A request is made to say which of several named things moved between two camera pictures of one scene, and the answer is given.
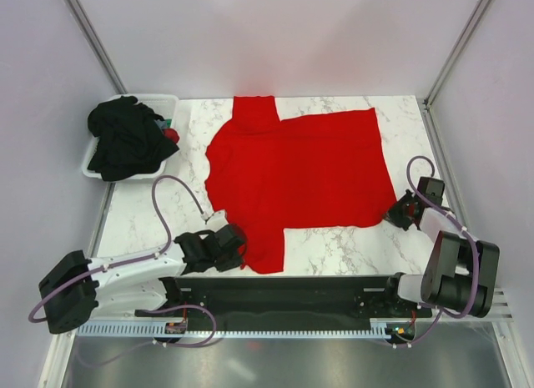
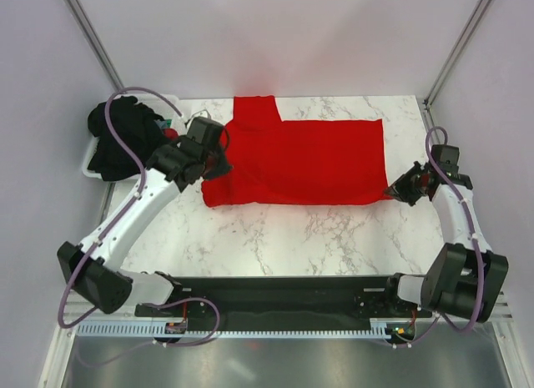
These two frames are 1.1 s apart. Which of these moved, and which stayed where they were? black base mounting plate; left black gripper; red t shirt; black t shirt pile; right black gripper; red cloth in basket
Moved: right black gripper; red t shirt; left black gripper
Stayed: black t shirt pile; black base mounting plate; red cloth in basket
